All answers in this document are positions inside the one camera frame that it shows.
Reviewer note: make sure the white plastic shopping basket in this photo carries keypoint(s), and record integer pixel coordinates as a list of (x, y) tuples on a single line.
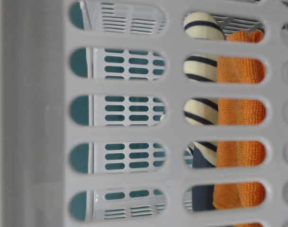
[(37, 132)]

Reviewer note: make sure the dark navy cloth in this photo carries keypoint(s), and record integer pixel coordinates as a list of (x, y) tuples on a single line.
[(202, 196)]

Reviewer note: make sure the cream navy striped cloth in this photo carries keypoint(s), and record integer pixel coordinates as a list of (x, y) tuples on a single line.
[(200, 111)]

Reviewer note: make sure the orange microfibre cloth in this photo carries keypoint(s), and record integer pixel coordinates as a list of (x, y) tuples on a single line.
[(240, 112)]

